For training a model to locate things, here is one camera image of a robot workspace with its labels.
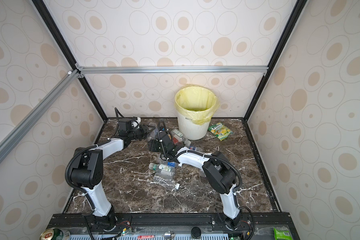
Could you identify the white ribbed waste bin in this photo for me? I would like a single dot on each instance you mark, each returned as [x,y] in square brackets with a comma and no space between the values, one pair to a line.
[190,130]

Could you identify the green beer can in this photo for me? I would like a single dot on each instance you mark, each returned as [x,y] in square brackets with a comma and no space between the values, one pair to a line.
[55,234]

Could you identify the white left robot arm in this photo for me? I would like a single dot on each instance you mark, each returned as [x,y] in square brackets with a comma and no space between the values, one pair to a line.
[85,170]

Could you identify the orange juice bottle red label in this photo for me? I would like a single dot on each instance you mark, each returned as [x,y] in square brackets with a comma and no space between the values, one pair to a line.
[175,141]

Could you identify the green Fox's candy bag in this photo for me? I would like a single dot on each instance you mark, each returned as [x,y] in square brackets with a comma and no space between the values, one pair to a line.
[220,131]

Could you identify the black corner frame post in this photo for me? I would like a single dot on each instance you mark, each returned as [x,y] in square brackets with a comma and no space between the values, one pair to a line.
[41,8]

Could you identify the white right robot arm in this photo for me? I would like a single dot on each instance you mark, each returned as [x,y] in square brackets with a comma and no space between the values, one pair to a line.
[223,177]

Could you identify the clear plastic bottle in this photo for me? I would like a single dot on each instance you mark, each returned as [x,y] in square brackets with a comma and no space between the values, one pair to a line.
[168,184]

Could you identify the diagonal aluminium rail left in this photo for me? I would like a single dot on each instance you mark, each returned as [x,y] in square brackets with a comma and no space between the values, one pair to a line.
[16,135]

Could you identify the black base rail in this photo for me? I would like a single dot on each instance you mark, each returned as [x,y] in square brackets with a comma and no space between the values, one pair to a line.
[199,226]

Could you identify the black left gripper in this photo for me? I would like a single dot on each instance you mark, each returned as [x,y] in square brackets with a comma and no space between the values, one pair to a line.
[143,131]

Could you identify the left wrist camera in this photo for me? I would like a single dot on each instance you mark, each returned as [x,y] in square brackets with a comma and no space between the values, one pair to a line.
[136,122]

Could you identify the black right corner post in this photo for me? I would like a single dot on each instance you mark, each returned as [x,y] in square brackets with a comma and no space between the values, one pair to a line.
[290,25]

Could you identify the clear square bottle green label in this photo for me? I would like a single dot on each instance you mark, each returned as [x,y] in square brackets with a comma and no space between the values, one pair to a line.
[180,136]

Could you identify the soda water bottle blue label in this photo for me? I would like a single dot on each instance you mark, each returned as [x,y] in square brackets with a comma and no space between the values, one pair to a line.
[167,163]

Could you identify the green packet bottom right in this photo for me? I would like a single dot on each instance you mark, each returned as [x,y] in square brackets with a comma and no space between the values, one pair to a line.
[282,234]

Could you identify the Pepsi label clear bottle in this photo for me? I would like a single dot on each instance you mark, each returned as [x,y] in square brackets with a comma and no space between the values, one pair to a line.
[193,148]

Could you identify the clear bottle green band label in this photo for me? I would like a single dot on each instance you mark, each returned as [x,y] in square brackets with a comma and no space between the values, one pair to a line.
[163,170]

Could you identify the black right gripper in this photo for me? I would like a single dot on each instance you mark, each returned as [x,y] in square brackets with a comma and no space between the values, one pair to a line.
[152,145]

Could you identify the horizontal aluminium rail back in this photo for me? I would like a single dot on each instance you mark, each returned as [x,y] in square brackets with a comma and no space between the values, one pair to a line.
[173,69]

